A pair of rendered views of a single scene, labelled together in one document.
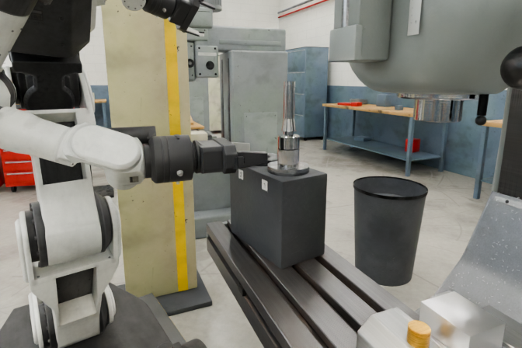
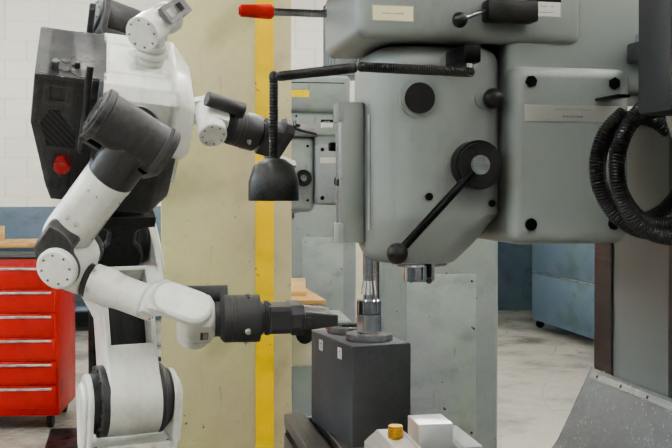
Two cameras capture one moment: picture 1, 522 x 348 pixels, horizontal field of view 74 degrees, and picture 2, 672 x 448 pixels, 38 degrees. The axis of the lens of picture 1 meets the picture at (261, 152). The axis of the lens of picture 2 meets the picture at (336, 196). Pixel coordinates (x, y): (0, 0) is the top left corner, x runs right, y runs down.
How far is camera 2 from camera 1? 1.17 m
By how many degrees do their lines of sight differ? 16
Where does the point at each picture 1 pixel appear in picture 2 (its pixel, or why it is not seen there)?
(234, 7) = not seen: hidden behind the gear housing
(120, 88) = (179, 231)
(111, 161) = (186, 314)
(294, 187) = (366, 354)
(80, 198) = (144, 363)
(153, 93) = (231, 239)
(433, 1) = (373, 214)
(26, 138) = (115, 292)
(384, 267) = not seen: outside the picture
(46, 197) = (112, 358)
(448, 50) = (384, 240)
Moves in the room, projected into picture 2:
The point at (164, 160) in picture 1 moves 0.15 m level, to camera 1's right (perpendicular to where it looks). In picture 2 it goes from (233, 317) to (314, 319)
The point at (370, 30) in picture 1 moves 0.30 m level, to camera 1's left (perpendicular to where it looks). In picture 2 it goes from (348, 226) to (157, 224)
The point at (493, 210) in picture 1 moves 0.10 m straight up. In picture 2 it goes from (587, 387) to (587, 330)
